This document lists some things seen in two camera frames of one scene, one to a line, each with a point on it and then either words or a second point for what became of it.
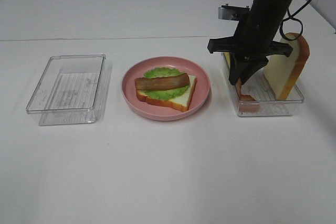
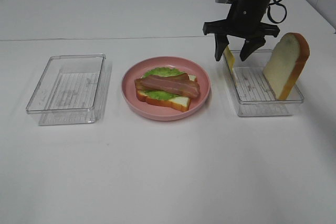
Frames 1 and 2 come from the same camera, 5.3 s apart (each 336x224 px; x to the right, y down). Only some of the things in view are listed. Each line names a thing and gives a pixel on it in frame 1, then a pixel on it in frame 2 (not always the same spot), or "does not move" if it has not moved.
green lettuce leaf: (165, 94) does not move
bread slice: (181, 102) does not move
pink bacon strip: (248, 104) -> (180, 85)
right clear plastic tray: (256, 95) does not move
